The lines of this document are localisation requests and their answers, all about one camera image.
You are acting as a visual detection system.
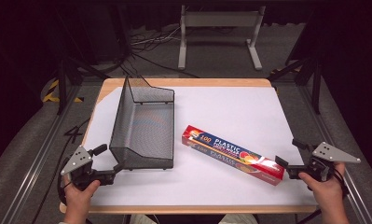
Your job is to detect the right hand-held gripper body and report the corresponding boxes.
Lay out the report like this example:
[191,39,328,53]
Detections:
[287,141,362,183]

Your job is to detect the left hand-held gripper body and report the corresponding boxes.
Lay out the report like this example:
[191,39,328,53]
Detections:
[61,145,117,191]

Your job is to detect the black wire mesh basket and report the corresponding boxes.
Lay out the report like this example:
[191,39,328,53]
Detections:
[108,75,176,172]

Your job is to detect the red plastic wrap box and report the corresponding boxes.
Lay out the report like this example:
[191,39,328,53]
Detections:
[181,124,286,187]

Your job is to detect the person's right hand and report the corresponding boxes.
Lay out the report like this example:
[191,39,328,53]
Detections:
[297,162,347,210]

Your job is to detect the person's left hand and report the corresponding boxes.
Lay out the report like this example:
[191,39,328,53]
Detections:
[62,176,102,210]

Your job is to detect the black metal stand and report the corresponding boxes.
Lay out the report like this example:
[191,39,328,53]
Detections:
[56,57,111,116]
[267,55,324,116]

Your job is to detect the yellow black hazard tape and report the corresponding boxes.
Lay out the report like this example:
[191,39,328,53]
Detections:
[42,78,84,104]

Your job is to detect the white table mat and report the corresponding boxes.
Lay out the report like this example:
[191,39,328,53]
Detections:
[82,86,319,207]

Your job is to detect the white metal stand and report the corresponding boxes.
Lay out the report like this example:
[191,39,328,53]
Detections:
[177,5,267,71]

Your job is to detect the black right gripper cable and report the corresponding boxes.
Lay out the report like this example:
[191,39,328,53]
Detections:
[296,167,351,224]

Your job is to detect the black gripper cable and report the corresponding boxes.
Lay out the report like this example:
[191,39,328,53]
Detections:
[30,117,92,224]
[296,167,351,224]

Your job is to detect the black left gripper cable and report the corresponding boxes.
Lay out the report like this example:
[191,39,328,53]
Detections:
[30,117,92,224]

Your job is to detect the aluminium rail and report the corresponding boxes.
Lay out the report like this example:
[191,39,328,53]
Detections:
[0,85,83,224]
[297,83,372,224]

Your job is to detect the black floor cables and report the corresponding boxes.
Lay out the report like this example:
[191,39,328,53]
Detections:
[119,24,201,79]

